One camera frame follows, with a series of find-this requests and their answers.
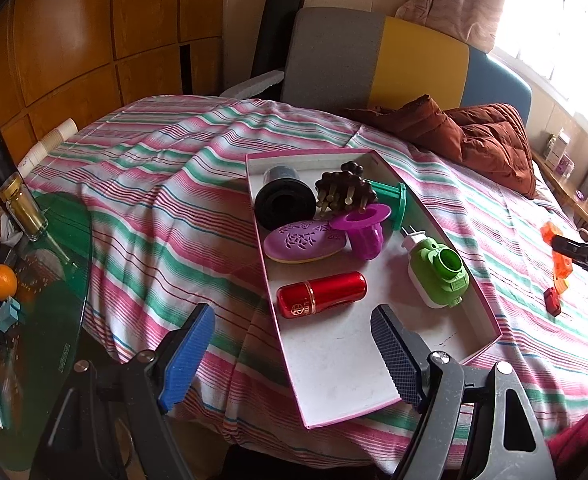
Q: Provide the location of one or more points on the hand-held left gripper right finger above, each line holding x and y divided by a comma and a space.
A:
399, 355

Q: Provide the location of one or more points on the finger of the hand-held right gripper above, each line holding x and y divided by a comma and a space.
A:
571, 249

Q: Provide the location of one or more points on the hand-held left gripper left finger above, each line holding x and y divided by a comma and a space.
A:
184, 360

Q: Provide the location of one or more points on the white tray with pink rim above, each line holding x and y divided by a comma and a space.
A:
334, 355

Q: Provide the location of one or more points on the green and white plug-in device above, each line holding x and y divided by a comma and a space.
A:
434, 275

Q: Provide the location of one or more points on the red metal cylinder case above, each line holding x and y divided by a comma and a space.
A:
324, 294

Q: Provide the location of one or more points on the purple plastic cup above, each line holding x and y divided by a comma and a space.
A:
364, 240

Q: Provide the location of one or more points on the oval purple and gold case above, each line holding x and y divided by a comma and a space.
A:
299, 240

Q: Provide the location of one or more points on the brown wooden massage comb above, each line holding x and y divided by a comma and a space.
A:
344, 185

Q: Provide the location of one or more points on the orange plastic piece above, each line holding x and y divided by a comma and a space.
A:
563, 267

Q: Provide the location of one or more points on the wooden nightstand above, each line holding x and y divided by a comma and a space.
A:
569, 195

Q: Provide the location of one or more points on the small red block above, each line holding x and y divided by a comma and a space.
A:
553, 302

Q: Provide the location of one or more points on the small purple box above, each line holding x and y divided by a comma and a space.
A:
565, 166

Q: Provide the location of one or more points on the white box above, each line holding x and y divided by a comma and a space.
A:
559, 145

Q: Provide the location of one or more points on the brown quilted duvet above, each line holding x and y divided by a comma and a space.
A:
489, 150

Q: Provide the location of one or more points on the green glass table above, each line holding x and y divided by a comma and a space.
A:
54, 285

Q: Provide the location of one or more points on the green plastic spool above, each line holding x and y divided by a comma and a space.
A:
391, 195

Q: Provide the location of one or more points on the small blue box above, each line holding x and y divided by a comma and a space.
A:
11, 315

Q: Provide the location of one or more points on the person's pink clothing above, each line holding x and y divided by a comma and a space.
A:
584, 440

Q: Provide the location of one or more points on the black cylindrical holder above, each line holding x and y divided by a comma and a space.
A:
279, 200

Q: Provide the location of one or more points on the orange fruit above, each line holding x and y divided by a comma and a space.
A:
2, 282

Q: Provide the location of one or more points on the window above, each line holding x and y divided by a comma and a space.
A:
564, 35

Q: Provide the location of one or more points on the glass jar with gold lid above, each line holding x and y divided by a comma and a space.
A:
24, 207

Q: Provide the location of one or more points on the grey yellow blue headboard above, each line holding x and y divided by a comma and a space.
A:
414, 65

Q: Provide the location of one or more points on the stack of paper cups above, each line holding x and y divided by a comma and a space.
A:
49, 142

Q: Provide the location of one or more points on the beige patterned curtain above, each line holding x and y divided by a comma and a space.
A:
459, 0

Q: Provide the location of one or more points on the white foam piece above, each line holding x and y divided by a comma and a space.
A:
254, 85

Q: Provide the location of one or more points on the black rolled mat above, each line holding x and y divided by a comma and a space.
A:
276, 30

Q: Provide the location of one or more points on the wooden wardrobe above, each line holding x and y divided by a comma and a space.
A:
99, 25

